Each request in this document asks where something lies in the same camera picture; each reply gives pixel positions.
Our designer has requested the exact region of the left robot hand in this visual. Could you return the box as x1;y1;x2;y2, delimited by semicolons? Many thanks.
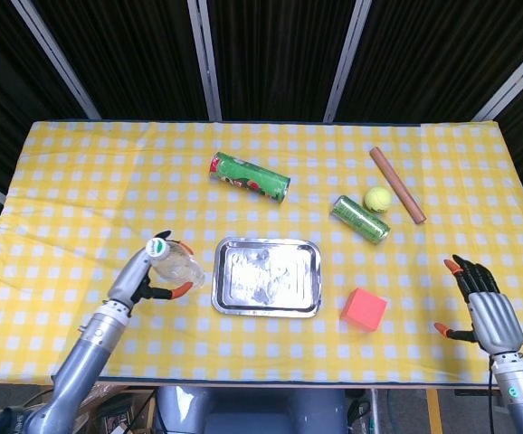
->
107;230;195;308

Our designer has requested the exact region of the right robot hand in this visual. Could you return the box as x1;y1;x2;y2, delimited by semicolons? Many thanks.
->
433;254;523;356

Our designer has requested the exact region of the transparent water bottle white cap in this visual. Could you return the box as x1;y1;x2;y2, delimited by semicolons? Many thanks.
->
146;238;206;293

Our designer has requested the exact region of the rectangular metal tray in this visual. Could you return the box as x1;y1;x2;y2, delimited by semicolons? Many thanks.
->
210;236;324;319

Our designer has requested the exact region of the yellow white checkered tablecloth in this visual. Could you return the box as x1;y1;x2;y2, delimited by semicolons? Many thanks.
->
0;119;523;385

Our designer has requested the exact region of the orange foam cube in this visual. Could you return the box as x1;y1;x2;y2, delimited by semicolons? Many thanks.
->
338;288;388;335

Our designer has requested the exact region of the cardboard box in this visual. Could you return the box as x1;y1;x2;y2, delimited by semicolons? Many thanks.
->
73;383;157;434

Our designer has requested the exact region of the large green chips can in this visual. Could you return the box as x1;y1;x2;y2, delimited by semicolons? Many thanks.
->
208;151;291;205

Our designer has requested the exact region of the wooden rolling pin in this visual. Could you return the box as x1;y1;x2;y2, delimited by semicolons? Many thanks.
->
368;146;427;225

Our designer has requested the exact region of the green soda can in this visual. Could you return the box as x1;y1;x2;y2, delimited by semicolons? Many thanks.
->
330;194;392;246

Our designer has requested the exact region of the yellow tennis ball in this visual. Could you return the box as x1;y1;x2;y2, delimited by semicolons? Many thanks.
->
363;185;393;213

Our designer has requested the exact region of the grey robot torso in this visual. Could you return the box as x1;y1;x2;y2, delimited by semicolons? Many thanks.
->
155;386;348;434

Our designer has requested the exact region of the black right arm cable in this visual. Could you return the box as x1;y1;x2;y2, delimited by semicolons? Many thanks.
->
486;356;498;434

